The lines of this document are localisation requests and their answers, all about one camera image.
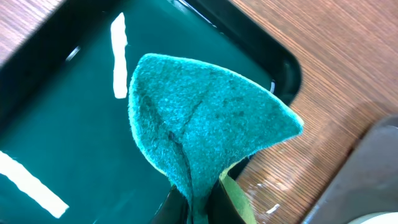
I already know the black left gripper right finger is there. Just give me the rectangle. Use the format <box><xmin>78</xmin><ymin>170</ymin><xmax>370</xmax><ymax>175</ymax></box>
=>
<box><xmin>206</xmin><ymin>180</ymin><xmax>246</xmax><ymax>224</ymax></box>

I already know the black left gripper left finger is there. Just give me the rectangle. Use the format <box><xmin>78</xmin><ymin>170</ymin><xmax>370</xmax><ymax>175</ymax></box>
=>
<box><xmin>149</xmin><ymin>185</ymin><xmax>189</xmax><ymax>224</ymax></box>

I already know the green yellow sponge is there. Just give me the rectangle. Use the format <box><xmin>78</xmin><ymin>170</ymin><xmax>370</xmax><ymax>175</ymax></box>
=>
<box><xmin>128</xmin><ymin>54</ymin><xmax>303</xmax><ymax>223</ymax></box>

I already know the white top plate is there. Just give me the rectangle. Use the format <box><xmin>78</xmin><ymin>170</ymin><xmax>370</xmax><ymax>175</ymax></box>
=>
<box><xmin>348</xmin><ymin>212</ymin><xmax>398</xmax><ymax>224</ymax></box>

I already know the black water basin tray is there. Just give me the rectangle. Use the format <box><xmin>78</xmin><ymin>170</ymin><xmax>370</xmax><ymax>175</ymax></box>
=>
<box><xmin>1</xmin><ymin>0</ymin><xmax>302</xmax><ymax>223</ymax></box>

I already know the black plate tray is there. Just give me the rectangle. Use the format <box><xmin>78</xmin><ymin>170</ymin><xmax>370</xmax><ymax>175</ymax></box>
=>
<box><xmin>300</xmin><ymin>114</ymin><xmax>398</xmax><ymax>224</ymax></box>

